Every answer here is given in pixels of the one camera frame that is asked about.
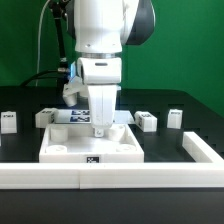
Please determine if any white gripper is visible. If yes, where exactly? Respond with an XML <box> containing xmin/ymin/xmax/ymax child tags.
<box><xmin>77</xmin><ymin>57</ymin><xmax>122</xmax><ymax>138</ymax></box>

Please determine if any white square tabletop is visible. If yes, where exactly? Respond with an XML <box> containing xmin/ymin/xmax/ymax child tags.
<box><xmin>39</xmin><ymin>124</ymin><xmax>144</xmax><ymax>163</ymax></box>

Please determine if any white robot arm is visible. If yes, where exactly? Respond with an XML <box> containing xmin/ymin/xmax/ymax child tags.
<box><xmin>63</xmin><ymin>0</ymin><xmax>156</xmax><ymax>137</ymax></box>

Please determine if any white U-shaped obstacle fence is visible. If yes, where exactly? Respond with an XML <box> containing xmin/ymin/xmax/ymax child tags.
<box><xmin>0</xmin><ymin>132</ymin><xmax>224</xmax><ymax>189</ymax></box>

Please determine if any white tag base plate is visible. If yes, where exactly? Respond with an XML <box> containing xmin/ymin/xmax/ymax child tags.
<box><xmin>55</xmin><ymin>109</ymin><xmax>134</xmax><ymax>124</ymax></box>

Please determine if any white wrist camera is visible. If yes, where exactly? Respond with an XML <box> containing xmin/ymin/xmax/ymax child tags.
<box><xmin>62</xmin><ymin>76</ymin><xmax>88</xmax><ymax>107</ymax></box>

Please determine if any black cable bundle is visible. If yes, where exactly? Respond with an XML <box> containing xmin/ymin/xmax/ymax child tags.
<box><xmin>19</xmin><ymin>68</ymin><xmax>70</xmax><ymax>88</ymax></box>

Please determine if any white cable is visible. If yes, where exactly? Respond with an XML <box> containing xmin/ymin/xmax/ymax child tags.
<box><xmin>35</xmin><ymin>0</ymin><xmax>53</xmax><ymax>87</ymax></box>

